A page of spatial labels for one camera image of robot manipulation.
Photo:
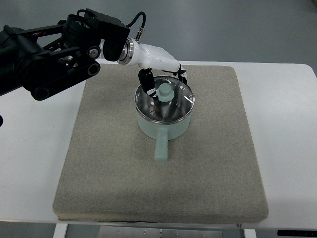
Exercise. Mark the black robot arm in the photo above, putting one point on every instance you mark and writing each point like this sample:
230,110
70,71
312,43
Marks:
51,59

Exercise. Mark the mint green saucepan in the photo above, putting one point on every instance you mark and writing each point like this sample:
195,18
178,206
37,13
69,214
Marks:
162,129

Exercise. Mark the glass lid with green knob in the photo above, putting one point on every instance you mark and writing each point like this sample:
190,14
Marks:
175,101

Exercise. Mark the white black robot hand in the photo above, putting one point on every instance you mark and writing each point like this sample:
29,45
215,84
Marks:
149,57

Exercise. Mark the grey felt mat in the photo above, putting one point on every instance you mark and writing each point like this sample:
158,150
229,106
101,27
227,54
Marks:
114,172

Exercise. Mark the black bar under table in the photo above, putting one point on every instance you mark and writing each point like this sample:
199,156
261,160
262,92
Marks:
295,233

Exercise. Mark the metal table frame crossbar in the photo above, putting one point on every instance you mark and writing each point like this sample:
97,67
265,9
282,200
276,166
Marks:
130,232

